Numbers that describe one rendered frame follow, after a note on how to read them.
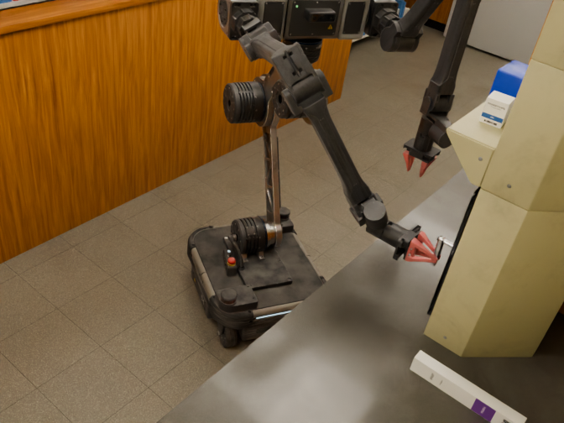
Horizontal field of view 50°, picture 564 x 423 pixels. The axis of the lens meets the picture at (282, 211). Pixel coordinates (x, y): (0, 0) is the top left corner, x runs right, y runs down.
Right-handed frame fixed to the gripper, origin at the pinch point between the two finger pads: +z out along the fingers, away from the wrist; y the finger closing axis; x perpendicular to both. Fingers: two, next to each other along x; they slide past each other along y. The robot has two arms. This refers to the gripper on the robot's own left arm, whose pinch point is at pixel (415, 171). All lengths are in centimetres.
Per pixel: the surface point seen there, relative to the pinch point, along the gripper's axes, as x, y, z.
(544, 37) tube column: -46, 34, -65
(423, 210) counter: 6.0, 4.6, 15.9
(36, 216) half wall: -39, -164, 91
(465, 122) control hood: -40, 23, -41
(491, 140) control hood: -43, 30, -40
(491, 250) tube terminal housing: -46, 40, -17
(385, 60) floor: 336, -183, 105
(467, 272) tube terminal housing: -46, 36, -8
